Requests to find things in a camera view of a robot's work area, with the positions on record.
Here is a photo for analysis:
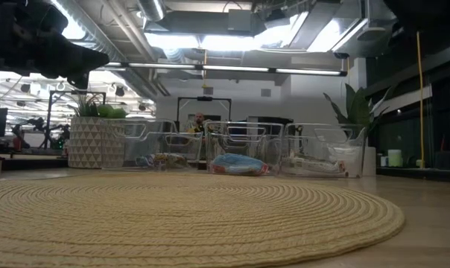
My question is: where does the dark side table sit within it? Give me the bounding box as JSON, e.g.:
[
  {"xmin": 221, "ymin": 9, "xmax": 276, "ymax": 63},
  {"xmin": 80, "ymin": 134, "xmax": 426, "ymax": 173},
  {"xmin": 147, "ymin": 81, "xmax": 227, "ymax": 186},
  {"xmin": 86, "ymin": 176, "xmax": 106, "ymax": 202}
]
[{"xmin": 0, "ymin": 154, "xmax": 70, "ymax": 173}]

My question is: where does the grey ceiling unit box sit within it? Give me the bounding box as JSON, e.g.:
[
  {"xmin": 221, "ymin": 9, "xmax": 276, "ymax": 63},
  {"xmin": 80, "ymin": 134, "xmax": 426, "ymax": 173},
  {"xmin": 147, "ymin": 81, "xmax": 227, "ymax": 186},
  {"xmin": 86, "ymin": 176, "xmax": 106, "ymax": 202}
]
[{"xmin": 227, "ymin": 9, "xmax": 254, "ymax": 31}]

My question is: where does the yellow extension cable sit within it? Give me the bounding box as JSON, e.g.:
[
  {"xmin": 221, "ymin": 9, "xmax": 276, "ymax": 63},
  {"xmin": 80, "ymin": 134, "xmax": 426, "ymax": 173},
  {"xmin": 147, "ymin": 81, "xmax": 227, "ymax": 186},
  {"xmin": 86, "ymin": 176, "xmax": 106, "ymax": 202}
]
[{"xmin": 413, "ymin": 31, "xmax": 426, "ymax": 167}]

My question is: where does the round silver air duct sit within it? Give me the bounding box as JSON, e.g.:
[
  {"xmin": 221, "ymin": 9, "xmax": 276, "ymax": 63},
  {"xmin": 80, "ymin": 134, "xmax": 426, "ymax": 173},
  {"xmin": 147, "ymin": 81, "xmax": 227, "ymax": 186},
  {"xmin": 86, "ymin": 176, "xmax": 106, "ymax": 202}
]
[{"xmin": 136, "ymin": 0, "xmax": 167, "ymax": 22}]

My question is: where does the person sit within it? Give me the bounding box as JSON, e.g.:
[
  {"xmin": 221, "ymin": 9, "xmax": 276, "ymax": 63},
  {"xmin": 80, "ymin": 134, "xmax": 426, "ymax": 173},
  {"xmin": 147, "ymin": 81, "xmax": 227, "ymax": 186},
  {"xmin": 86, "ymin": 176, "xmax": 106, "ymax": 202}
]
[{"xmin": 187, "ymin": 112, "xmax": 208, "ymax": 135}]

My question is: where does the succulent in patterned white pot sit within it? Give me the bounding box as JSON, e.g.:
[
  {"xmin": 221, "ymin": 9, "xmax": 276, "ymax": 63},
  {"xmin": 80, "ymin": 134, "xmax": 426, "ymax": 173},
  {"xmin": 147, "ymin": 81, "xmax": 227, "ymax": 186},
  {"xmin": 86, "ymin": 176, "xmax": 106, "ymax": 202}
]
[{"xmin": 67, "ymin": 92, "xmax": 129, "ymax": 170}]

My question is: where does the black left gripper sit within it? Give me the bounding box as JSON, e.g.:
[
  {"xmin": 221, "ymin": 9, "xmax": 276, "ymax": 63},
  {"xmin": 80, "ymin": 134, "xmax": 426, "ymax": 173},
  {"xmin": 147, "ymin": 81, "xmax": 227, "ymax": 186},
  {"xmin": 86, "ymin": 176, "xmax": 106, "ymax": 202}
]
[{"xmin": 0, "ymin": 0, "xmax": 111, "ymax": 91}]

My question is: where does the white green granola bar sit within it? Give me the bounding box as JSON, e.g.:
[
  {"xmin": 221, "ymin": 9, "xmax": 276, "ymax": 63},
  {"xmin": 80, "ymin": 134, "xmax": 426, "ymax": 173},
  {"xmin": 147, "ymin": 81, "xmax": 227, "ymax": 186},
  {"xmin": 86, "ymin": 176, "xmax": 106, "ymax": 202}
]
[{"xmin": 283, "ymin": 159, "xmax": 348, "ymax": 176}]

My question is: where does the snake plant in white pot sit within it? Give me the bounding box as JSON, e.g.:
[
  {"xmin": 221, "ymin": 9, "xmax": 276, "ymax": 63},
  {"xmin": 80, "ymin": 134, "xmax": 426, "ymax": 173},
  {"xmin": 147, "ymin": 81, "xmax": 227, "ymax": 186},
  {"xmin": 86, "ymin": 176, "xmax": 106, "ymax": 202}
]
[{"xmin": 323, "ymin": 83, "xmax": 397, "ymax": 176}]

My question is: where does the pale green candle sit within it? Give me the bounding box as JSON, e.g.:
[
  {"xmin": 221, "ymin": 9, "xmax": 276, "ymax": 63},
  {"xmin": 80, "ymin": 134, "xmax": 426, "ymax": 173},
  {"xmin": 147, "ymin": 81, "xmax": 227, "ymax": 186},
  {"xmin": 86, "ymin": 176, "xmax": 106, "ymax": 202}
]
[{"xmin": 387, "ymin": 149, "xmax": 403, "ymax": 168}]

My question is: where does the clear plastic bin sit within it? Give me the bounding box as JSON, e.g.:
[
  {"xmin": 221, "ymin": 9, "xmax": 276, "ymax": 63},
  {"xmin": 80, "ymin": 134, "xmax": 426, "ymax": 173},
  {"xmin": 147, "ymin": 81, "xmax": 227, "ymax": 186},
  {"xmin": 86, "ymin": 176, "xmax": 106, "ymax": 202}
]
[
  {"xmin": 204, "ymin": 121, "xmax": 285, "ymax": 176},
  {"xmin": 280, "ymin": 122, "xmax": 368, "ymax": 179},
  {"xmin": 100, "ymin": 118, "xmax": 204, "ymax": 172}
]

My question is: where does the black gantry frame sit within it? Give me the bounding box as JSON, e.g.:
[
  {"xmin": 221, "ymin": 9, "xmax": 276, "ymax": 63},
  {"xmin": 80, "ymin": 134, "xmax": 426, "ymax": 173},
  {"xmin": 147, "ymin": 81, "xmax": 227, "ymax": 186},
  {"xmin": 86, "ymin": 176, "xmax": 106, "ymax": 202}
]
[
  {"xmin": 177, "ymin": 96, "xmax": 232, "ymax": 122},
  {"xmin": 47, "ymin": 90, "xmax": 107, "ymax": 130}
]

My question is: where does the green brown granola bar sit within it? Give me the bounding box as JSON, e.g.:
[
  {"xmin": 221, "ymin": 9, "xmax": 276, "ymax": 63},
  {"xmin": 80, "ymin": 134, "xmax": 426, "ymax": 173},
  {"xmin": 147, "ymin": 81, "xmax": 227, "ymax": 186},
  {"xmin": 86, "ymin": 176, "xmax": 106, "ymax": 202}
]
[{"xmin": 134, "ymin": 152, "xmax": 191, "ymax": 170}]

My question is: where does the round woven straw placemat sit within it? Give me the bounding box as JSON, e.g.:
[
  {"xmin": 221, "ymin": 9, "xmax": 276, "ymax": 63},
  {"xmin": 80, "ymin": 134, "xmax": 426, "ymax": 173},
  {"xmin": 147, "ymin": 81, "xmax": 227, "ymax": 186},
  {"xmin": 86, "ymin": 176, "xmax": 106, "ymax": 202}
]
[{"xmin": 0, "ymin": 173, "xmax": 407, "ymax": 268}]

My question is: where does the long linear ceiling light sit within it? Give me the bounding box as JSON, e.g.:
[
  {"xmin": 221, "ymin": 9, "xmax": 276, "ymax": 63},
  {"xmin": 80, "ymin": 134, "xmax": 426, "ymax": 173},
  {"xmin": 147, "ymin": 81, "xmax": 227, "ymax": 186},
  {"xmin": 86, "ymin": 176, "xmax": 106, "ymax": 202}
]
[{"xmin": 94, "ymin": 59, "xmax": 349, "ymax": 77}]

